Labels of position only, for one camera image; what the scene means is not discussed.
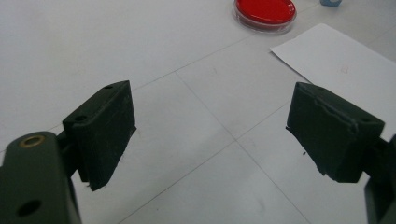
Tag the red round ink pad dish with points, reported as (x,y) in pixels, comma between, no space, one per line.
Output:
(264,11)

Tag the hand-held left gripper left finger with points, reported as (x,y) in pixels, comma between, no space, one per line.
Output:
(102,133)

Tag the blue stamp cap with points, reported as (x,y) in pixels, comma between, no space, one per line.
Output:
(330,2)

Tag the white paper sheet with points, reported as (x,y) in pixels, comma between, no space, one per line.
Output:
(342,62)

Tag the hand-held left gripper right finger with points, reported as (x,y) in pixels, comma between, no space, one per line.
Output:
(330,137)

